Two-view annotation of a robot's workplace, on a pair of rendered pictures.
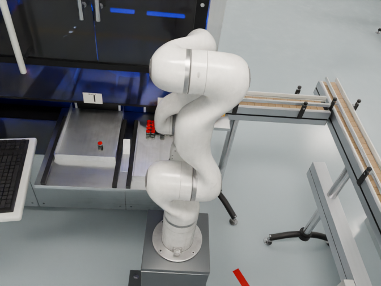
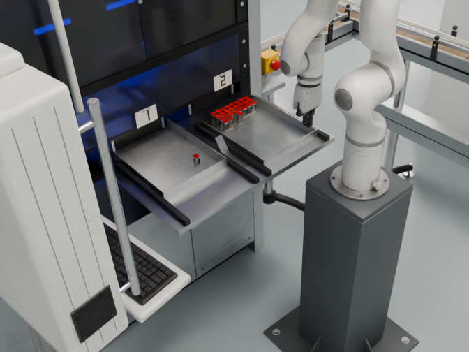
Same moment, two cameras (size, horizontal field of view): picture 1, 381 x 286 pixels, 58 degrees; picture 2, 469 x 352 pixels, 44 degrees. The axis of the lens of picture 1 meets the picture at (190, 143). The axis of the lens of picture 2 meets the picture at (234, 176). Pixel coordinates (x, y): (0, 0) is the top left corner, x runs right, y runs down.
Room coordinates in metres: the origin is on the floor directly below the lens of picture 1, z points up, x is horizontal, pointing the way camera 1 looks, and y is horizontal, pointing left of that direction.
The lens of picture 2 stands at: (-0.36, 1.10, 2.08)
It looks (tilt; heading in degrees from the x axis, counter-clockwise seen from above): 39 degrees down; 328
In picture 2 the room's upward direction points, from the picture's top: 3 degrees counter-clockwise
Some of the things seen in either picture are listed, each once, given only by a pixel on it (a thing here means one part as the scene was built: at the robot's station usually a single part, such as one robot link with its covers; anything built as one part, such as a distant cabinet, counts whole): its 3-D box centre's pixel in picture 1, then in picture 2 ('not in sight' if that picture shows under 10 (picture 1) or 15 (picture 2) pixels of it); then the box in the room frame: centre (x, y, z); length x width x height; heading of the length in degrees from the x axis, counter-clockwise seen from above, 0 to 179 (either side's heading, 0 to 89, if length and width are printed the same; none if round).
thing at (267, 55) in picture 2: not in sight; (266, 61); (1.30, -0.11, 0.99); 0.08 x 0.07 x 0.07; 7
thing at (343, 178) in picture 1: (325, 204); (395, 122); (1.21, -0.83, 0.46); 0.09 x 0.09 x 0.77; 7
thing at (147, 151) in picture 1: (164, 150); (257, 128); (1.05, 0.11, 0.90); 0.34 x 0.26 x 0.04; 7
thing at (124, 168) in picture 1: (125, 155); (232, 151); (0.98, 0.28, 0.91); 0.14 x 0.03 x 0.06; 8
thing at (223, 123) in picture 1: (216, 120); (262, 83); (1.34, -0.12, 0.87); 0.14 x 0.13 x 0.02; 7
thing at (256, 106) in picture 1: (266, 103); (292, 43); (1.48, -0.37, 0.92); 0.69 x 0.15 x 0.16; 97
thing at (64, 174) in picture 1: (127, 147); (217, 151); (1.06, 0.29, 0.87); 0.70 x 0.48 x 0.02; 97
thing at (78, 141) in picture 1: (92, 130); (166, 156); (1.11, 0.46, 0.90); 0.34 x 0.26 x 0.04; 7
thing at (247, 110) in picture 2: (164, 131); (237, 114); (1.16, 0.13, 0.90); 0.18 x 0.02 x 0.05; 97
